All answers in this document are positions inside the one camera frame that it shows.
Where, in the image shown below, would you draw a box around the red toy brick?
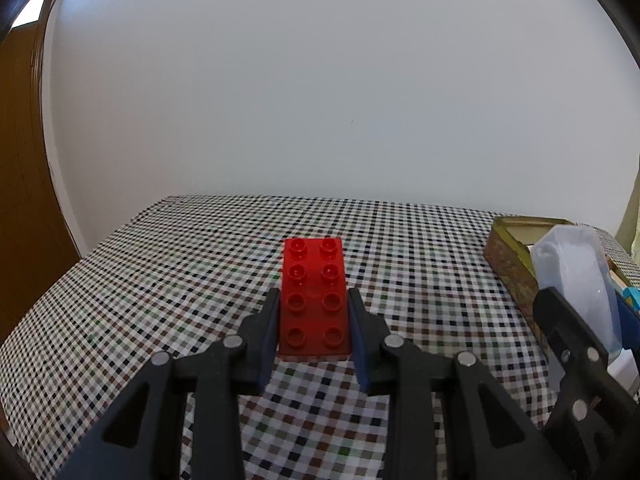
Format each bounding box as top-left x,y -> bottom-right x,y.
278,237 -> 353,362

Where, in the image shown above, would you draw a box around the brown wooden door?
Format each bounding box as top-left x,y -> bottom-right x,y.
0,0 -> 85,348

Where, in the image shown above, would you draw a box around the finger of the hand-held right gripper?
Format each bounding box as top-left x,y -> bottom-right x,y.
616,292 -> 640,352
532,287 -> 640,480

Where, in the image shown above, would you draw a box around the clear plastic box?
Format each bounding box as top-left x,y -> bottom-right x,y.
530,224 -> 626,357

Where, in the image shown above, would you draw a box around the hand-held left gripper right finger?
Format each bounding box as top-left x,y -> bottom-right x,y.
347,287 -> 571,480

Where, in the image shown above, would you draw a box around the checked tablecloth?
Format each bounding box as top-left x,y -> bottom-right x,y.
0,195 -> 640,480

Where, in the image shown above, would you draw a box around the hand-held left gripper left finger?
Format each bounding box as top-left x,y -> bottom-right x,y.
55,287 -> 282,480

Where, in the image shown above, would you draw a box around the green printed bedding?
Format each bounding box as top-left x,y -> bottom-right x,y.
615,152 -> 640,261

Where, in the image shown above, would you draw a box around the gold metal tin box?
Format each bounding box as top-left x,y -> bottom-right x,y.
483,216 -> 640,363

